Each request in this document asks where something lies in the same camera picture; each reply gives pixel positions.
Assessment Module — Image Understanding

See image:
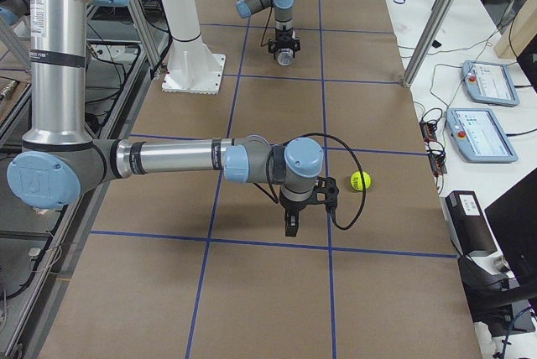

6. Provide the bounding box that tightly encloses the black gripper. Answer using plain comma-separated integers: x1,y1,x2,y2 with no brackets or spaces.
268,29,301,57
279,190,312,237

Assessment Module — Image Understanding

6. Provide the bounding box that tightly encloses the clear tennis ball can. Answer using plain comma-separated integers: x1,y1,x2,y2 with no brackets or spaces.
275,48,295,66

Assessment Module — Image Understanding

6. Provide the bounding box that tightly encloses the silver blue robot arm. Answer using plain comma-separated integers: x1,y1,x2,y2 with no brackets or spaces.
7,0,332,237
236,0,300,66

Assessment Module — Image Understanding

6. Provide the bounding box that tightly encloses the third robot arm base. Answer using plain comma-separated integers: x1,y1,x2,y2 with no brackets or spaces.
1,0,30,26

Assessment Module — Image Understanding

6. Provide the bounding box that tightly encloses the yellow tennis ball near tablets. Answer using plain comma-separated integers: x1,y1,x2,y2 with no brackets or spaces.
350,171,372,192

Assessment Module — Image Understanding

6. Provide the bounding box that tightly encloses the small orange circuit board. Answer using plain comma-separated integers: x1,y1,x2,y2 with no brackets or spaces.
420,122,438,142

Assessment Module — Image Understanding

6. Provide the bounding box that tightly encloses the black box with label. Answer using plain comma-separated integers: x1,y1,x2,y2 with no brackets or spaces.
444,190,497,257

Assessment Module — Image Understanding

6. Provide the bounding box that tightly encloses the near teach pendant tablet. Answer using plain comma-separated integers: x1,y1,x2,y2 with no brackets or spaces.
446,108,519,164

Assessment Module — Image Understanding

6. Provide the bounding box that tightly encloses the teach pendant tablet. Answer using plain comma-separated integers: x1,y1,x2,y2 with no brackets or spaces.
462,60,519,107
446,108,519,164

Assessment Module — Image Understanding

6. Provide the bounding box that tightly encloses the far teach pendant tablet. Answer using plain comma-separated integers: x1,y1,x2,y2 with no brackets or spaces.
462,60,519,107

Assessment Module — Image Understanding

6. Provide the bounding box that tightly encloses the black computer monitor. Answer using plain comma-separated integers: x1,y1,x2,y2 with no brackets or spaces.
485,169,537,281

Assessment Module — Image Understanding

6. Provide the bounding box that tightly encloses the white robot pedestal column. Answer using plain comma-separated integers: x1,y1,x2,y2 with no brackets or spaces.
161,0,226,94

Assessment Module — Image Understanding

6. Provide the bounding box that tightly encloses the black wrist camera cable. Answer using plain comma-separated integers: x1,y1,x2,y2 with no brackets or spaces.
308,132,365,231

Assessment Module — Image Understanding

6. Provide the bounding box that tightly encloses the aluminium side frame rack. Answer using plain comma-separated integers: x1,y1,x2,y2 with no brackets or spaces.
1,0,158,358

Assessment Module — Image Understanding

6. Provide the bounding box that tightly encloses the aluminium frame post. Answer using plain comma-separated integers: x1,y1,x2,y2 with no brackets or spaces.
402,0,454,88

